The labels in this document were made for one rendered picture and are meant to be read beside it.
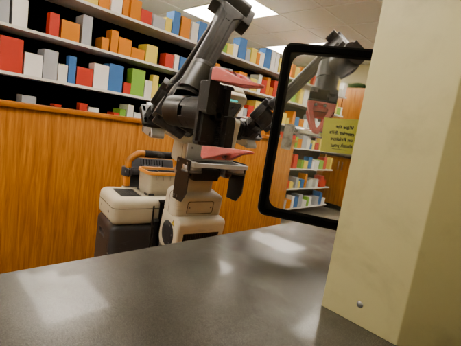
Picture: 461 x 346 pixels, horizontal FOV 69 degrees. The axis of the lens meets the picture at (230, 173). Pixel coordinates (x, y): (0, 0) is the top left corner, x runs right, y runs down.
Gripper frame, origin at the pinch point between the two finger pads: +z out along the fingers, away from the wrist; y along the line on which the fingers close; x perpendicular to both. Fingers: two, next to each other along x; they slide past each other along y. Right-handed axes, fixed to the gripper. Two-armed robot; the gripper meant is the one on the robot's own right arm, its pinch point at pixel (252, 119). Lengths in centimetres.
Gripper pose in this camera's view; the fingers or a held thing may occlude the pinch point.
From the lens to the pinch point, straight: 49.7
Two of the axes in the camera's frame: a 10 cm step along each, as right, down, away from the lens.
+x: 7.0, 0.1, 7.2
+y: 1.5, -9.8, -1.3
